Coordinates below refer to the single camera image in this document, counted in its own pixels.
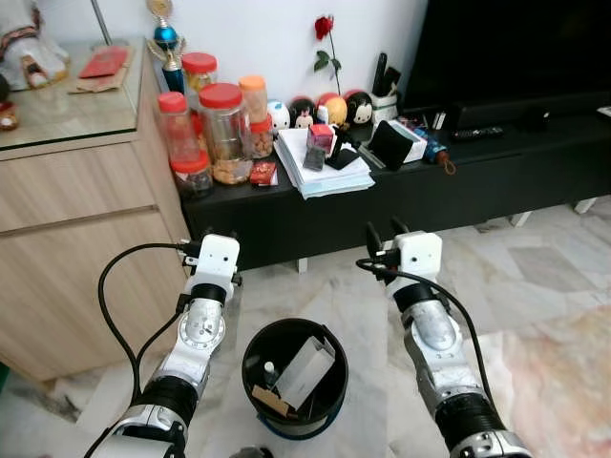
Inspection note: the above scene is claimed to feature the round jar red lid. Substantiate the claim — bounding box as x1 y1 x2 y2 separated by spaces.
181 52 219 96

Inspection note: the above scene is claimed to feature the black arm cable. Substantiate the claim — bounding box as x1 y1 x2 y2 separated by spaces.
97 242 204 406
355 250 502 417

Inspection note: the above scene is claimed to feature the white round plush toy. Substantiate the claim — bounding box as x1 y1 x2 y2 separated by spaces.
267 100 291 132

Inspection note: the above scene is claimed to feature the small red packet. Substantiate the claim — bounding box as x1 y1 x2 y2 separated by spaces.
250 160 279 187

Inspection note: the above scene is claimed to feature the black television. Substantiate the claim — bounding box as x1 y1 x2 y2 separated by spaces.
399 0 611 121

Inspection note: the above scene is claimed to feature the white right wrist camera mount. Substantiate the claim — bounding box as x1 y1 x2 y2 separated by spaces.
388 230 445 284

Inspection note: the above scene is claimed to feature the small black pouch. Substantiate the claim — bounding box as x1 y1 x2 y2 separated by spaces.
325 143 362 171

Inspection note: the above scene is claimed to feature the round black rubbish bin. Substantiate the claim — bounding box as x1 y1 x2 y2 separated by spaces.
241 318 350 442

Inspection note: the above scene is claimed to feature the thin metal rod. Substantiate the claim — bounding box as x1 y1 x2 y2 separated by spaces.
91 0 112 47

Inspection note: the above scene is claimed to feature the black red round plush toy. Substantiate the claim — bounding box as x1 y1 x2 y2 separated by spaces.
344 90 375 128

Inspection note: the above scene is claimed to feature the large nut jar red lid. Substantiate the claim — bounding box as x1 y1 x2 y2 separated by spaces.
199 83 252 185

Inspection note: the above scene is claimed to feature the yellow round plush toy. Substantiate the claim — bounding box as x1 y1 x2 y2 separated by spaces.
317 93 348 128

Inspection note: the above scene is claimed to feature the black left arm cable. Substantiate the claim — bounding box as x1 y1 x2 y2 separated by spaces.
97 242 204 406

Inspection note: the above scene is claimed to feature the black tv console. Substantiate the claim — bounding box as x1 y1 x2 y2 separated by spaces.
179 103 611 273

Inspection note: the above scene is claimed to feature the short jar red lid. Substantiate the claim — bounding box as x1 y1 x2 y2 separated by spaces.
170 153 216 199

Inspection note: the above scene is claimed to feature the red artificial rose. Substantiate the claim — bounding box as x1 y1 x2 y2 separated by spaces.
313 14 345 98

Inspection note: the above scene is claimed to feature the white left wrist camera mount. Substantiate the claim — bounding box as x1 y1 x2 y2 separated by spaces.
186 234 242 299

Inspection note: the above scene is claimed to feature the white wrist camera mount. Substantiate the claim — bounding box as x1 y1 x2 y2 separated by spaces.
186 234 242 299
388 230 445 284

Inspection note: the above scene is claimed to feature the brown paper sheet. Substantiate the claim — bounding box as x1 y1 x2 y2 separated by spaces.
67 67 130 94

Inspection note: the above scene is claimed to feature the black and white box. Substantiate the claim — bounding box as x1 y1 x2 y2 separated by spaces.
368 118 428 173

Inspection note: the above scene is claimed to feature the black eared round plush toy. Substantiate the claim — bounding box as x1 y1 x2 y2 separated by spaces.
289 96 318 130

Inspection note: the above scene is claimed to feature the narrow bottle red cap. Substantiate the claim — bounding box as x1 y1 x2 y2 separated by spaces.
156 92 193 168

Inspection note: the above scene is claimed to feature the flat black remote control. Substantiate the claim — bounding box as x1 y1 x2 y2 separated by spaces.
452 125 506 143

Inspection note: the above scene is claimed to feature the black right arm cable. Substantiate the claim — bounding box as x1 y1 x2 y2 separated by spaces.
355 250 502 417

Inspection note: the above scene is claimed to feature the gold and blue trophy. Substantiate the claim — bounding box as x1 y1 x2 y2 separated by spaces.
145 0 189 94

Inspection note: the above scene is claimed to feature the white paper stack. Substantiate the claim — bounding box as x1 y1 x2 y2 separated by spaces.
275 127 376 200

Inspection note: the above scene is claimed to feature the white robed figurine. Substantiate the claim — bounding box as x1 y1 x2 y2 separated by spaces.
0 0 73 92

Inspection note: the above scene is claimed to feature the peanut jar red lid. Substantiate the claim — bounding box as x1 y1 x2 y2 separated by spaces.
246 116 276 159

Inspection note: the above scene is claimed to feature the upright black remote handset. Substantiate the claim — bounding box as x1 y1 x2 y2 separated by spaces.
372 52 403 96

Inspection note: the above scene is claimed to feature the orange lid plastic jar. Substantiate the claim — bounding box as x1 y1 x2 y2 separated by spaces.
239 75 270 125

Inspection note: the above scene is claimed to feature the flat grey carton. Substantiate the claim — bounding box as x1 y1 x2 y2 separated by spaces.
275 336 337 412

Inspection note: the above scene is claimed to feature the folded blue umbrella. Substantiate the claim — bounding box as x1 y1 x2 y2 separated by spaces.
417 129 457 176

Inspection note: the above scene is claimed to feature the grey robot foot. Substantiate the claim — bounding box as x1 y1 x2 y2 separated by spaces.
229 444 274 458

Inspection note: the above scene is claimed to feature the light wooden cabinet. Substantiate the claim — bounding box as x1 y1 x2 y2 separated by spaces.
0 36 197 383

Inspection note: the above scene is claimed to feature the small brown cardboard piece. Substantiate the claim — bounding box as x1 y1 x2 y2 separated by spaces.
250 385 295 418

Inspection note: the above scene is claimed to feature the red envelope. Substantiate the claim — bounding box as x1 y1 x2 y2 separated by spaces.
78 46 131 80

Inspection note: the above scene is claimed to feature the white holder cup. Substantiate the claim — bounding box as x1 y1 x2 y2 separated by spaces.
374 93 401 123

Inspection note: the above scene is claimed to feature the small red cube box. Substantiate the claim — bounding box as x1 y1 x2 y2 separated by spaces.
306 123 336 158

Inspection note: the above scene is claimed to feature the small brown ornament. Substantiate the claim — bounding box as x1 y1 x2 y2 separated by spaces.
0 95 20 132

